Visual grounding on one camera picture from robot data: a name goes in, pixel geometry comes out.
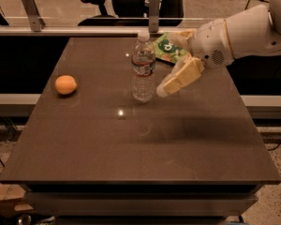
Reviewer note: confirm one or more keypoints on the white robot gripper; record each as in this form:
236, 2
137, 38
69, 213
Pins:
210, 44

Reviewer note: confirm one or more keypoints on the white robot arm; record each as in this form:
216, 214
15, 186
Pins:
255, 31

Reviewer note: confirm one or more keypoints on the clear plastic water bottle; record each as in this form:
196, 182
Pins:
143, 68

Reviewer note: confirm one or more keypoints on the green snack bag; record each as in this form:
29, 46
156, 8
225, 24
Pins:
166, 51

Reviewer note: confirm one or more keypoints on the black office chair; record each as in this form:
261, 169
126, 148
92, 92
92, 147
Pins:
134, 13

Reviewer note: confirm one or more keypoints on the orange fruit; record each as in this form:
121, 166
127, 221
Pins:
65, 85

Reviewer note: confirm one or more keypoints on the brown table with drawer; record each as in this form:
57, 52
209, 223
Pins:
99, 153

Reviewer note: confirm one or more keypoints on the middle metal rail bracket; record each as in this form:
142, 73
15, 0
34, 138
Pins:
153, 15

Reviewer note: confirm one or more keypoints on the metal rail bracket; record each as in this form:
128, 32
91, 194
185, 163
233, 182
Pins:
153, 15
35, 21

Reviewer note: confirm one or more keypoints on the left metal rail bracket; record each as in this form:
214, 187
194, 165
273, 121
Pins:
35, 21

